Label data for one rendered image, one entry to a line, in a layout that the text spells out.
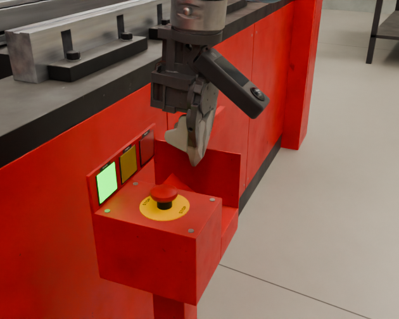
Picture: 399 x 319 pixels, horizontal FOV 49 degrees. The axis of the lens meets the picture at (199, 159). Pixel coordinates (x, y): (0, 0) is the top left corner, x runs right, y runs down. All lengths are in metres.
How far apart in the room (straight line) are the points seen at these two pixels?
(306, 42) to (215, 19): 1.85
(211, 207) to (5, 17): 0.77
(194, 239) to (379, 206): 1.71
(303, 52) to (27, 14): 1.56
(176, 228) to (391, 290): 1.27
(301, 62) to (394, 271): 1.18
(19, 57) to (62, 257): 0.38
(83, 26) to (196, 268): 0.60
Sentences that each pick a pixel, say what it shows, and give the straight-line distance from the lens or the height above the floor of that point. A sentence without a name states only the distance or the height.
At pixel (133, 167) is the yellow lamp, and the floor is 0.80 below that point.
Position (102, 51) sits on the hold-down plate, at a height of 0.91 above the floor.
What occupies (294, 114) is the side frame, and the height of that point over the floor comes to 0.22.
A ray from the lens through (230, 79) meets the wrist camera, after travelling 0.60.
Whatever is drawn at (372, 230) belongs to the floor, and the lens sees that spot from 2.04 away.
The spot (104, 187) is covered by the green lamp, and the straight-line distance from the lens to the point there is 0.64.
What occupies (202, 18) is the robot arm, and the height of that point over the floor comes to 1.03.
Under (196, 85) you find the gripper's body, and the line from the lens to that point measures 0.62.
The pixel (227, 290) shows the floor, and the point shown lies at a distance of 1.64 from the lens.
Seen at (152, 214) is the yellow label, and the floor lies 0.78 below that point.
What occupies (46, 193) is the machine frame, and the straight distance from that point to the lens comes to 0.78.
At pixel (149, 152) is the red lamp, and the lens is 0.75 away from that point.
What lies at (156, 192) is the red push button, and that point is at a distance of 0.62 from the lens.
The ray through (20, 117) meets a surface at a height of 0.87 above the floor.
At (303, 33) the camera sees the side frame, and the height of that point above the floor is 0.67.
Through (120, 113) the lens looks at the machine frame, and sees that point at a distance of 0.92.
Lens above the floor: 1.13
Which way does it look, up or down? 27 degrees down
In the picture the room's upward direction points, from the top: straight up
